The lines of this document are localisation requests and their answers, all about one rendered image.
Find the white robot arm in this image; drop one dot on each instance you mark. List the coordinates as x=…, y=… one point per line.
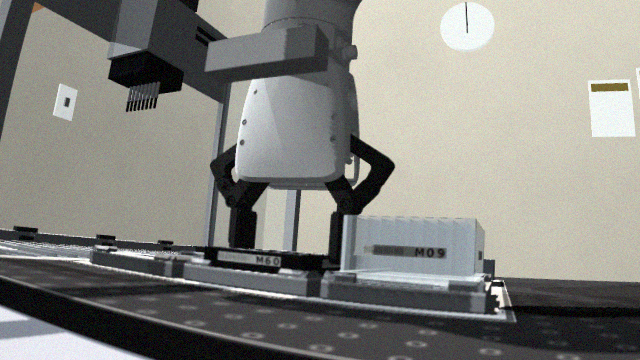
x=292, y=41

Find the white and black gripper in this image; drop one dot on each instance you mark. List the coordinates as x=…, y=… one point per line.
x=287, y=140

